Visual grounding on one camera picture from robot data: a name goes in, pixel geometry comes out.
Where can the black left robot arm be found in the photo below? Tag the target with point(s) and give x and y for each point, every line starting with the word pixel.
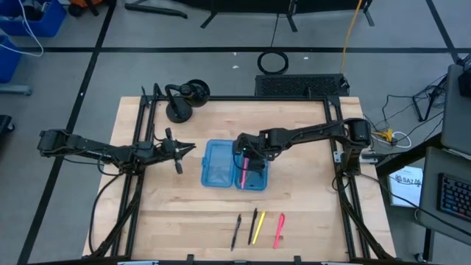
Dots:
pixel 92 149

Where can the white printed paper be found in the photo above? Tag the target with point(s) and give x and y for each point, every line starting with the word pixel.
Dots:
pixel 404 187

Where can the black computer tower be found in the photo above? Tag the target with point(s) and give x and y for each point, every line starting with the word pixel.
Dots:
pixel 294 85

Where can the black stand with legs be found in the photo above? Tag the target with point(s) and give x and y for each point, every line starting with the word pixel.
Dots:
pixel 257 5

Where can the black aluminium table frame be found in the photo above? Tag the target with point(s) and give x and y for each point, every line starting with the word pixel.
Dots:
pixel 257 98

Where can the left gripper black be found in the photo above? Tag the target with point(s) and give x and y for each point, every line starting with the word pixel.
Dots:
pixel 169 151

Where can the thick pink marker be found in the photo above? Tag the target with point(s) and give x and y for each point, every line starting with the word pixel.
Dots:
pixel 279 230

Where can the black pen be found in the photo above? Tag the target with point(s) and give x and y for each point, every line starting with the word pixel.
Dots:
pixel 252 226
pixel 236 232

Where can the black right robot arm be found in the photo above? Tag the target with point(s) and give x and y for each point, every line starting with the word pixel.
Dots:
pixel 312 132

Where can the gray desk top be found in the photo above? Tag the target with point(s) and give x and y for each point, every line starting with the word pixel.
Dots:
pixel 456 110
pixel 430 176

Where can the gray metal base bar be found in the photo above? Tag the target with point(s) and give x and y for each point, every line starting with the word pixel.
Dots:
pixel 14 89

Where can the black floor bar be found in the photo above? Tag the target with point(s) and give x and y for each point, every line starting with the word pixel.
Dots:
pixel 154 10

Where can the yellow power plug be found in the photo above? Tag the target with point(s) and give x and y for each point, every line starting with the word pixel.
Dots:
pixel 384 135

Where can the blue plastic bin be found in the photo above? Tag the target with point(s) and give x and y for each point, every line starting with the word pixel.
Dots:
pixel 7 62
pixel 48 25

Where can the black desk device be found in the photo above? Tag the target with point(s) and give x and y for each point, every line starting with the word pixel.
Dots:
pixel 465 82

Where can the black caster foot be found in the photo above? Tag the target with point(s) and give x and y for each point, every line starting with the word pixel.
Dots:
pixel 4 123

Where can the orange and black bag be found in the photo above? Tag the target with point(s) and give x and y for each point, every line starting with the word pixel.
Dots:
pixel 86 3

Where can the thin pink pen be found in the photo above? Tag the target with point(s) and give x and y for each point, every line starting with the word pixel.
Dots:
pixel 243 176

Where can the blue translucent plastic supply box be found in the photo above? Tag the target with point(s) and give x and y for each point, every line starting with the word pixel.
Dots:
pixel 217 165

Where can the black backlit keyboard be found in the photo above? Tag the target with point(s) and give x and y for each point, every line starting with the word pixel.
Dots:
pixel 456 197

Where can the yellow pen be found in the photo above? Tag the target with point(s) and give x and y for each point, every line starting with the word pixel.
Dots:
pixel 259 227

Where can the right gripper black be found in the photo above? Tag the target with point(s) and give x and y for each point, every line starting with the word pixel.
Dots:
pixel 254 145

